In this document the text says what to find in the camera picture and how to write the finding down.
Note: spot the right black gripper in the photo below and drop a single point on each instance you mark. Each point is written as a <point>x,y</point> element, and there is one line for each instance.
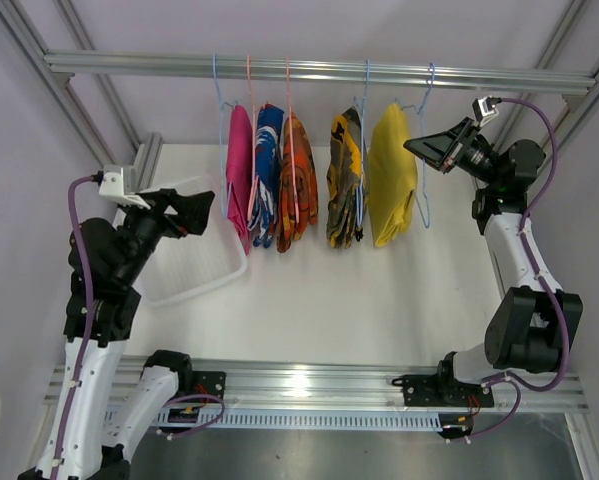
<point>444,151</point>

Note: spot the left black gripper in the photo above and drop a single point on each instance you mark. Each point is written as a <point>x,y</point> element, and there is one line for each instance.
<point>192,211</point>

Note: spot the light blue wire hanger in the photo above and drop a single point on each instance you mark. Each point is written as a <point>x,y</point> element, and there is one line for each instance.
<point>422,199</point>

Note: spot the yellow grey camouflage trousers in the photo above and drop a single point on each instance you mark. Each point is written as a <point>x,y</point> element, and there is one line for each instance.
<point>343,176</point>

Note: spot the pink hanger of orange trousers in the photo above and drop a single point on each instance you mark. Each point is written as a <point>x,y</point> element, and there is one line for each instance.
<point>292,186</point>

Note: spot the blue hanger of camouflage trousers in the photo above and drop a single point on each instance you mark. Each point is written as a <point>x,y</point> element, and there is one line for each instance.
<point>360,105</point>

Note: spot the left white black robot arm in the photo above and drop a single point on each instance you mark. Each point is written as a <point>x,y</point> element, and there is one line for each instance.
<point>106,261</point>

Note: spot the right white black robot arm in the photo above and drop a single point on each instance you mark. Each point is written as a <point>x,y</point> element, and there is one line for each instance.
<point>530,335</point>

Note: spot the pink trousers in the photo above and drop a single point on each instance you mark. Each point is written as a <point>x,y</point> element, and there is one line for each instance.
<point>238,173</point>

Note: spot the orange camouflage trousers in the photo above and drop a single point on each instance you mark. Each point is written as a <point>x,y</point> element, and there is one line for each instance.
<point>306,185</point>

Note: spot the blue white patterned trousers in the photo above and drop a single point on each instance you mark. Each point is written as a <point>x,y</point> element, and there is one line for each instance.
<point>264,195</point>

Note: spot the white plastic basket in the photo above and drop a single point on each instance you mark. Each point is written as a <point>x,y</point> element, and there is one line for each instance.
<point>181,269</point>

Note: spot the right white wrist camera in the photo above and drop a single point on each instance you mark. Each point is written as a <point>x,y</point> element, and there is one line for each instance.
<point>485,110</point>

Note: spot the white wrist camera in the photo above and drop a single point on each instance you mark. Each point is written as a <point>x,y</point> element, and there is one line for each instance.
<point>116,185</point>
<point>485,110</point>

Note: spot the aluminium frame left posts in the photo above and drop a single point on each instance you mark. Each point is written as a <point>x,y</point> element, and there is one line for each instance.
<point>29,42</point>

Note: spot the aluminium frame posts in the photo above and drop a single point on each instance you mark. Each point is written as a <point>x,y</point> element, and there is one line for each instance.
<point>571,57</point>
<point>29,42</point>

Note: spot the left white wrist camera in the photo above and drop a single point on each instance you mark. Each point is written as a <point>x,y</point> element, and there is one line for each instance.
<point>116,185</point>

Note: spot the aluminium frame right posts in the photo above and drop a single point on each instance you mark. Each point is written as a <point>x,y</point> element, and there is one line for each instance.
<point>571,57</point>

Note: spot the aluminium hanging rail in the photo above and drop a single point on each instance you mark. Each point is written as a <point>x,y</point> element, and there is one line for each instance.
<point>200,66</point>

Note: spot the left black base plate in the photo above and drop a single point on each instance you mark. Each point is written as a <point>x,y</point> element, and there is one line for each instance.
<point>209,383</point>

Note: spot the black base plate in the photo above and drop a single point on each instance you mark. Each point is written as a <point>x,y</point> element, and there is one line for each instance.
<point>433,391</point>
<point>209,383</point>

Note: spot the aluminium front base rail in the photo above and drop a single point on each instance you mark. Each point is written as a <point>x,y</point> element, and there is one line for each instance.
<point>301,386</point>

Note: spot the white slotted cable duct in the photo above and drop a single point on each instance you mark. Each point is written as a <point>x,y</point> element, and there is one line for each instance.
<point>392,420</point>

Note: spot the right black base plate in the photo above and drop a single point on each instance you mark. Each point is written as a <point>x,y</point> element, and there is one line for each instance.
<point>433,391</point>

